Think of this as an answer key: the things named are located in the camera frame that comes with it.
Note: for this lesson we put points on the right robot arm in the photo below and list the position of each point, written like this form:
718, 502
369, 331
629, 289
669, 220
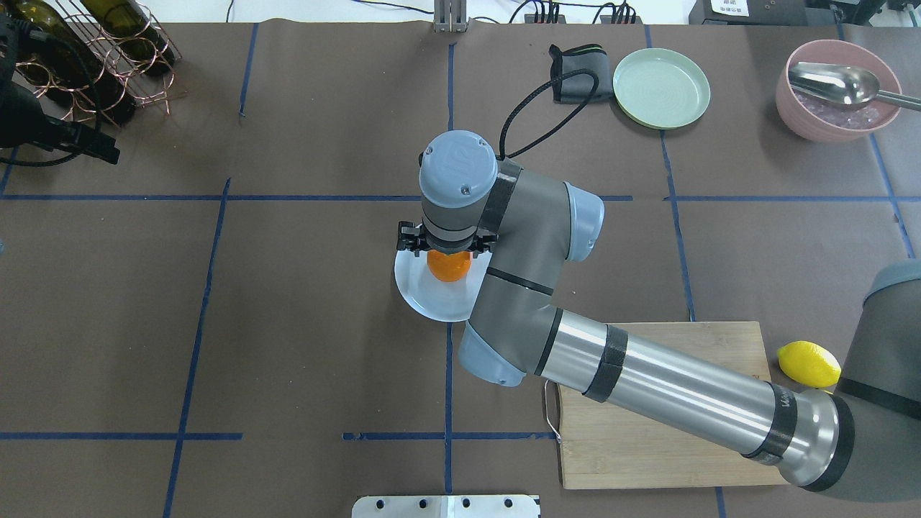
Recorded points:
860, 442

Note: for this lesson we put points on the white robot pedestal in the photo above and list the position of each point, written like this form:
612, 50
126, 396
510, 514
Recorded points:
471, 505

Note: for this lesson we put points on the front green wine bottle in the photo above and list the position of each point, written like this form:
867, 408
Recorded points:
136, 34

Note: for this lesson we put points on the wooden cutting board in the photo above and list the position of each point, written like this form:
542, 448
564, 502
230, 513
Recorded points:
691, 446

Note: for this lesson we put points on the copper wire bottle rack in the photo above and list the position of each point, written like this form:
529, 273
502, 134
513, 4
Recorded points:
73, 103

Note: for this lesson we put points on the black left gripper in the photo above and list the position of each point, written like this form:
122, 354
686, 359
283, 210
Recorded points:
19, 119

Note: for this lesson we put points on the green wine bottle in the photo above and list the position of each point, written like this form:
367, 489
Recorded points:
65, 63
136, 34

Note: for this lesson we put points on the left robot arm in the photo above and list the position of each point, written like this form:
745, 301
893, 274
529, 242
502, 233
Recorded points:
14, 33

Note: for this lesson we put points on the pink bowl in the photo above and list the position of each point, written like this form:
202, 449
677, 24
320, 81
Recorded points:
818, 120

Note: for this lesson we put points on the orange fruit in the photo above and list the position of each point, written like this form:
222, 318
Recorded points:
449, 268

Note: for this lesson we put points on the left yellow lemon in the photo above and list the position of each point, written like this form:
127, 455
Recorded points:
809, 364

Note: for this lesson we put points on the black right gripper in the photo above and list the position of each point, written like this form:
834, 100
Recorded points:
410, 239

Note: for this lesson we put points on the dark grey folded cloth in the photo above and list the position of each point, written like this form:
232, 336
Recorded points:
586, 72

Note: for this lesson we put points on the black power strip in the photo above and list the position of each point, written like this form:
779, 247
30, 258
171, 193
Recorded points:
558, 13

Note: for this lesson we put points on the aluminium frame post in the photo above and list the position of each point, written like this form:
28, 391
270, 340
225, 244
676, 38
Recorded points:
450, 16

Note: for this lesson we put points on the light blue plate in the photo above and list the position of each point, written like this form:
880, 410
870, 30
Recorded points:
444, 302

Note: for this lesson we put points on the metal scoop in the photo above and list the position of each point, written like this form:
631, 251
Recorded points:
844, 85

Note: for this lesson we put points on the middle green wine bottle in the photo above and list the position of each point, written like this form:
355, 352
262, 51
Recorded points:
65, 63

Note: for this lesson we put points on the light green plate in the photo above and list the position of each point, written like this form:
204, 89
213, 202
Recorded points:
661, 89

